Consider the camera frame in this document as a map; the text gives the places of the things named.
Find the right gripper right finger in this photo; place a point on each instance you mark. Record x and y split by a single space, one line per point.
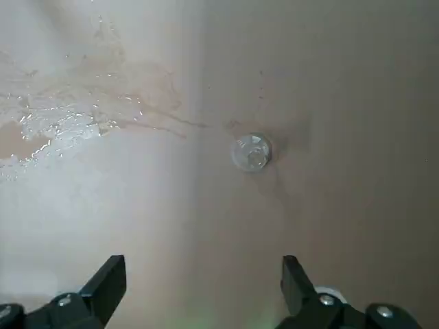
308 308

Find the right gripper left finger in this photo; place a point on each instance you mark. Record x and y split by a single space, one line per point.
85 308

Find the clear glass conical flask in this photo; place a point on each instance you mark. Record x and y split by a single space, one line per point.
252 152

